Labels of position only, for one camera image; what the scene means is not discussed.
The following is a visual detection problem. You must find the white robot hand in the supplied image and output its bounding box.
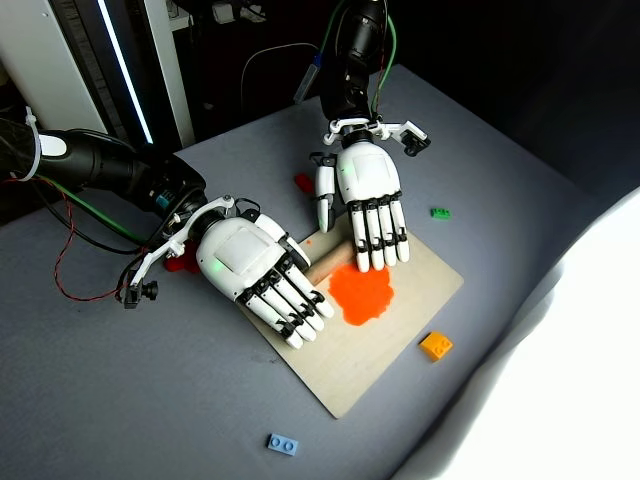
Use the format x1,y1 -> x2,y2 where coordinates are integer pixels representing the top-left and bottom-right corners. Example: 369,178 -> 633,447
309,142 -> 412,274
194,212 -> 336,350

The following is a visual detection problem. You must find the wooden rolling pin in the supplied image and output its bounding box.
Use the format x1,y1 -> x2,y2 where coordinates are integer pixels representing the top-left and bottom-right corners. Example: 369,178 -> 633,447
305,243 -> 359,287

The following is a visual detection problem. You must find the red toy block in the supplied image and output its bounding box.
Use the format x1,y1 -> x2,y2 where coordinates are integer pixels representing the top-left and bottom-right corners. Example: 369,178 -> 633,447
164,239 -> 201,275

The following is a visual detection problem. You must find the grey USB dongle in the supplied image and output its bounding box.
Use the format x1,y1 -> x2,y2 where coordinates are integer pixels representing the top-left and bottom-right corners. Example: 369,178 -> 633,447
292,49 -> 324,105

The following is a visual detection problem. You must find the flat orange play dough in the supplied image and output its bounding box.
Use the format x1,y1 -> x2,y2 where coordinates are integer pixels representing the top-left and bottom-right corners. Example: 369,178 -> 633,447
328,263 -> 396,327

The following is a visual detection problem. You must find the grey table cloth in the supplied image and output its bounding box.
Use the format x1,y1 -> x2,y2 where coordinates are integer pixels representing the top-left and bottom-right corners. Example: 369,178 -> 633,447
0,63 -> 601,480

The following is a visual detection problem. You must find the light wooden board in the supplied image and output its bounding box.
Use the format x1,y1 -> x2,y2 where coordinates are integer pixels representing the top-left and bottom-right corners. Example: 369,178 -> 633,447
239,212 -> 465,420

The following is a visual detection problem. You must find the yellow toy brick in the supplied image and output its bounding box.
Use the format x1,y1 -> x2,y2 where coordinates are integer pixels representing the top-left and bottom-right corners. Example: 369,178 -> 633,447
418,330 -> 454,362

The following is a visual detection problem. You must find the blue flat toy brick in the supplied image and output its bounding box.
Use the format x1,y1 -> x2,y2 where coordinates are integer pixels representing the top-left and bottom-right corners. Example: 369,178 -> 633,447
265,432 -> 300,457

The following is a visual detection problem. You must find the white light strip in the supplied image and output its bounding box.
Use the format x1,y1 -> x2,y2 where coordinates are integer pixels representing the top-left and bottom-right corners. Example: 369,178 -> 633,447
96,0 -> 155,146

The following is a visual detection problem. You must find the white zip tie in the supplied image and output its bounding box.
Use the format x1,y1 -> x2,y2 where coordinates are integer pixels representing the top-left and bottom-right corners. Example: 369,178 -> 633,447
9,106 -> 44,182

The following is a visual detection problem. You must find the white tower cabinet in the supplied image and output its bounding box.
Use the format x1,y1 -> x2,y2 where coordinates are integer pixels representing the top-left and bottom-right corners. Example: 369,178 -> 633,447
0,0 -> 196,151

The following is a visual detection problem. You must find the white backdrop sheet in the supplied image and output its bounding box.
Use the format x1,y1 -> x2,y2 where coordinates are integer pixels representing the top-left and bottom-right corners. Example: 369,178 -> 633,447
389,184 -> 640,480

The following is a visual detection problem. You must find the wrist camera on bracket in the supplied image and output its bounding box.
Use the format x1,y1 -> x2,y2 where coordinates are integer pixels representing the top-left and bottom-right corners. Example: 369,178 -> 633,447
322,117 -> 432,157
114,195 -> 261,310

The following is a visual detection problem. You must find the green cable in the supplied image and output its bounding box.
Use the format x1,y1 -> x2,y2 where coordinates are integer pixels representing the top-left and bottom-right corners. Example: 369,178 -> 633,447
319,0 -> 399,109
37,177 -> 146,246

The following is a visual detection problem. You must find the thin white cable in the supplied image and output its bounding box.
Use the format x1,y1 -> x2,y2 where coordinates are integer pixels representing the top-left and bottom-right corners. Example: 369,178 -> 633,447
239,42 -> 321,109

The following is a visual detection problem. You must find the red black twisted wire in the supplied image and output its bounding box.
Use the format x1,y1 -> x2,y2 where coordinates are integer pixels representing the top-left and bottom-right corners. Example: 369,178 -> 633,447
0,177 -> 151,304

